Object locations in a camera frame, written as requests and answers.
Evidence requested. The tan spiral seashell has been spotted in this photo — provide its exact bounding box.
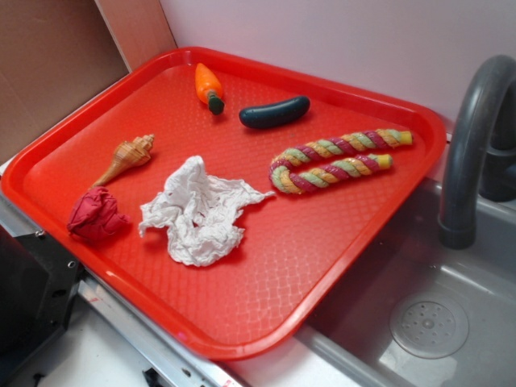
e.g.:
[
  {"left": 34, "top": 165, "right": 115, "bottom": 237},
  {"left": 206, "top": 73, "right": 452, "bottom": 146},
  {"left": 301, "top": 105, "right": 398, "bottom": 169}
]
[{"left": 92, "top": 135, "right": 155, "bottom": 187}]

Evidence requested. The orange plastic toy carrot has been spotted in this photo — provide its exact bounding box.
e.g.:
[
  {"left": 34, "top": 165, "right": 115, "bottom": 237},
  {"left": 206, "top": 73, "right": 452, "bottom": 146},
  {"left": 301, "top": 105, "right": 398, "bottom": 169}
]
[{"left": 194, "top": 63, "right": 225, "bottom": 115}]

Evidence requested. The silver metal rail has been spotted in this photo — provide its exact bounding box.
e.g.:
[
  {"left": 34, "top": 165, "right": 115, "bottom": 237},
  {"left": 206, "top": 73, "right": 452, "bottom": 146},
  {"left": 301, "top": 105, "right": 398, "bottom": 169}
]
[{"left": 1, "top": 197, "right": 246, "bottom": 386}]

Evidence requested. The grey plastic sink basin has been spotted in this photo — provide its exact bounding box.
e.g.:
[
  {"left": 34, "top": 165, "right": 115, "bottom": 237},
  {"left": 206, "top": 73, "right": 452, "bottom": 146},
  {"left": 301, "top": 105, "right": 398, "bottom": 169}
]
[{"left": 296, "top": 177, "right": 516, "bottom": 387}]

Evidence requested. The round sink drain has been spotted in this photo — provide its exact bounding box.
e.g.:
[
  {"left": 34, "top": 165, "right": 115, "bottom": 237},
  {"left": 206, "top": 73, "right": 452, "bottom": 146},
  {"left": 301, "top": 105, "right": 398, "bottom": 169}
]
[{"left": 389, "top": 292, "right": 469, "bottom": 360}]

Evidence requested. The crumpled white cloth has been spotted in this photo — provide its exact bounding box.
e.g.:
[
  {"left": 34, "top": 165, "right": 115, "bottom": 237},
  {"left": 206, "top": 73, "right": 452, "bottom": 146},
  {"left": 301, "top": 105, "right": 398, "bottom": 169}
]
[{"left": 138, "top": 156, "right": 274, "bottom": 267}]

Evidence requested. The grey toy faucet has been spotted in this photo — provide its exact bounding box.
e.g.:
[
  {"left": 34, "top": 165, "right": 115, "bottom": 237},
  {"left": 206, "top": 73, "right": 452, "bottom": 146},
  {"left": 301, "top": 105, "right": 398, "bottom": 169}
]
[{"left": 439, "top": 55, "right": 515, "bottom": 249}]

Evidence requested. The crumpled red cloth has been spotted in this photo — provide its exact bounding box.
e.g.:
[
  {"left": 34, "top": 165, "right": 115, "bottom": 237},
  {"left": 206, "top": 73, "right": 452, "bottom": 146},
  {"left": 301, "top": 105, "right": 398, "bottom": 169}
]
[{"left": 67, "top": 186, "right": 131, "bottom": 241}]

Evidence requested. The red plastic tray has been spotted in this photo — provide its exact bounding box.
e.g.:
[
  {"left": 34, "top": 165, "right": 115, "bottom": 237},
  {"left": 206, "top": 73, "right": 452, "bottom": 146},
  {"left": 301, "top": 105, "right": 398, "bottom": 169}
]
[{"left": 1, "top": 48, "right": 446, "bottom": 360}]

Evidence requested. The multicolour twisted rope toy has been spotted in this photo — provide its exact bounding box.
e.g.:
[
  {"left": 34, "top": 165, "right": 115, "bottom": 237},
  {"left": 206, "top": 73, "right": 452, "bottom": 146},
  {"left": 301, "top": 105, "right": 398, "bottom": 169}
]
[{"left": 268, "top": 129, "right": 414, "bottom": 194}]

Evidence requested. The black metal bracket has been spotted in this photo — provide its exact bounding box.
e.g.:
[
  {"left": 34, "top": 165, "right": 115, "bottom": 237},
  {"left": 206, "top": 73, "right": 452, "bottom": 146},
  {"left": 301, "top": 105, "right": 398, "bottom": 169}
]
[{"left": 1, "top": 229, "right": 82, "bottom": 377}]

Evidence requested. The dark green plastic pickle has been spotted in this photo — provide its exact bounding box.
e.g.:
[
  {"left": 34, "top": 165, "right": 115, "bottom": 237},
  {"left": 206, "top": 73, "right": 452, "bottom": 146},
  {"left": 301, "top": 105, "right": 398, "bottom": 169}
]
[{"left": 239, "top": 96, "right": 311, "bottom": 129}]

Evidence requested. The brown cardboard panel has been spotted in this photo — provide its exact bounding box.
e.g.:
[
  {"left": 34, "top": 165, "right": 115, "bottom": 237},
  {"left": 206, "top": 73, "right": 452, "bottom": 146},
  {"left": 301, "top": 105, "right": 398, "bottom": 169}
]
[{"left": 1, "top": 1, "right": 177, "bottom": 162}]

